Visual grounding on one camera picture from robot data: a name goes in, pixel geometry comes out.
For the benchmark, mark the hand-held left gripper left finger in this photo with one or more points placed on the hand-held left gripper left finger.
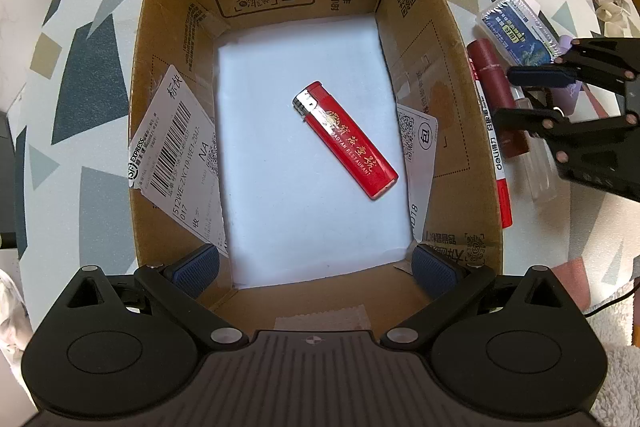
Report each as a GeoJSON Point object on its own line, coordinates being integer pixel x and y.
{"type": "Point", "coordinates": [196, 269]}

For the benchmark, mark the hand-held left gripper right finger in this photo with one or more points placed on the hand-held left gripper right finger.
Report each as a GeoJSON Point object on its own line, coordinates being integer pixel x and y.
{"type": "Point", "coordinates": [434, 269]}

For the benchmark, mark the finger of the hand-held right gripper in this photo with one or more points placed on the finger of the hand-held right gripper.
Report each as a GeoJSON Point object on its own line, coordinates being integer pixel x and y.
{"type": "Point", "coordinates": [525, 119]}
{"type": "Point", "coordinates": [542, 76]}

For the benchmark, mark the dark red lipstick tube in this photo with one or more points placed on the dark red lipstick tube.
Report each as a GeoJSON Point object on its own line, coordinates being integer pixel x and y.
{"type": "Point", "coordinates": [487, 57]}

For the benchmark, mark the clear plastic tube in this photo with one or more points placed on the clear plastic tube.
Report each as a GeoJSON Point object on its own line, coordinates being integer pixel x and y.
{"type": "Point", "coordinates": [541, 179]}

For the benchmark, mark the brown cardboard box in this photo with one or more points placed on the brown cardboard box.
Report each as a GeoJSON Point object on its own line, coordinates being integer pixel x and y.
{"type": "Point", "coordinates": [175, 32]}

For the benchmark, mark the light purple tube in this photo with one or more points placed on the light purple tube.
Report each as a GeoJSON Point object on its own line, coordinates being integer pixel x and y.
{"type": "Point", "coordinates": [564, 44]}

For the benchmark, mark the blue white tissue pack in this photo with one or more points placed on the blue white tissue pack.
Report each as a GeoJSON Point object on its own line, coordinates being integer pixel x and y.
{"type": "Point", "coordinates": [515, 27]}

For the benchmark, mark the white marker pen red cap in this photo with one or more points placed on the white marker pen red cap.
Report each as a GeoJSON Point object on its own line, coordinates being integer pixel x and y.
{"type": "Point", "coordinates": [503, 199]}

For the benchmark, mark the white paper liner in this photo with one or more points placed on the white paper liner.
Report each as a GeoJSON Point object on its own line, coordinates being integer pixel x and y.
{"type": "Point", "coordinates": [280, 217]}

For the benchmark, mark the small white shipping label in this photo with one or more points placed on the small white shipping label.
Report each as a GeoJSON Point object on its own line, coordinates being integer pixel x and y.
{"type": "Point", "coordinates": [421, 157]}

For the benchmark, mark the clear packets inside box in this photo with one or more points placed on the clear packets inside box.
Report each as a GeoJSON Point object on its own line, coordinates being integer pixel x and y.
{"type": "Point", "coordinates": [170, 147]}

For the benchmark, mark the red lighter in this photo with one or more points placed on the red lighter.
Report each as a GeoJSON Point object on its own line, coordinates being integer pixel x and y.
{"type": "Point", "coordinates": [350, 142]}

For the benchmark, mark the white fluffy blanket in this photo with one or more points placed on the white fluffy blanket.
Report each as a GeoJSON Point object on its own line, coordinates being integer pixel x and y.
{"type": "Point", "coordinates": [620, 357]}

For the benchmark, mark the grey crumpled cloth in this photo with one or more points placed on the grey crumpled cloth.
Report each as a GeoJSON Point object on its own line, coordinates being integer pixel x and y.
{"type": "Point", "coordinates": [12, 332]}

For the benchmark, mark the geometric patterned tablecloth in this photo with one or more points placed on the geometric patterned tablecloth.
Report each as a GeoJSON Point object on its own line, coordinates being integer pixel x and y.
{"type": "Point", "coordinates": [90, 57]}

